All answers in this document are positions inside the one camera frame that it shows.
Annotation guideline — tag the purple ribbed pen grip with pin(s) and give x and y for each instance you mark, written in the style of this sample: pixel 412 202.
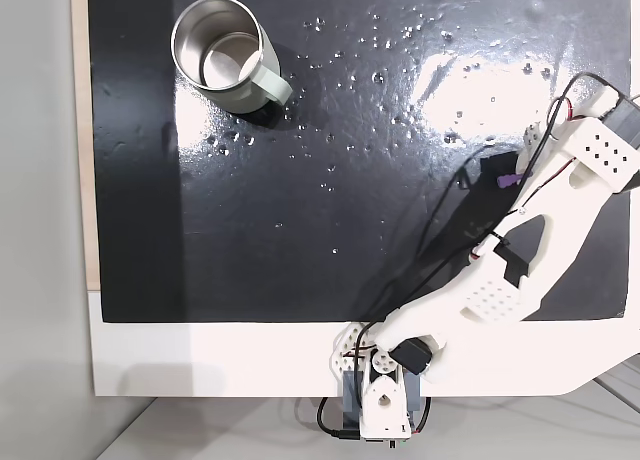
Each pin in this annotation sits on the purple ribbed pen grip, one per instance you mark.
pixel 506 181

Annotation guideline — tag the black table mat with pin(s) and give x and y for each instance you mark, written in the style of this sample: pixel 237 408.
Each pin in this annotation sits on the black table mat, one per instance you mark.
pixel 250 230

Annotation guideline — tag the grey table clamp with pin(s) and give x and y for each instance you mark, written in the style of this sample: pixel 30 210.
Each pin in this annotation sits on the grey table clamp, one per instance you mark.
pixel 347 405

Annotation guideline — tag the light wooden board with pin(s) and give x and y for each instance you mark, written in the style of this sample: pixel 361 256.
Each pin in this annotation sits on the light wooden board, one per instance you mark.
pixel 80 130

